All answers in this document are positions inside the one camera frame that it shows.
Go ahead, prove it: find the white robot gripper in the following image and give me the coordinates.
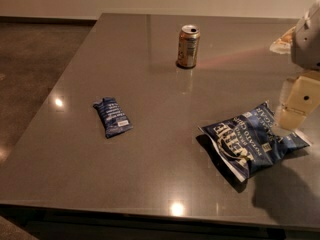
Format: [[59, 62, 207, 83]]
[[277, 0, 320, 130]]

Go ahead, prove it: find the blue potato chip bag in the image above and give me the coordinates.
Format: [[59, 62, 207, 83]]
[[200, 101, 311, 182]]

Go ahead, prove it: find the light snack bag at edge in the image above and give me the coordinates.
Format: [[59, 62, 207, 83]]
[[269, 27, 295, 54]]

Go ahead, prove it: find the blue rxbar blueberry wrapper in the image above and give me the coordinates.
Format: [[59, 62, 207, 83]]
[[93, 97, 133, 139]]

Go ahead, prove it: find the gold soda can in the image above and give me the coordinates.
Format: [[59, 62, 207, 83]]
[[176, 24, 200, 69]]

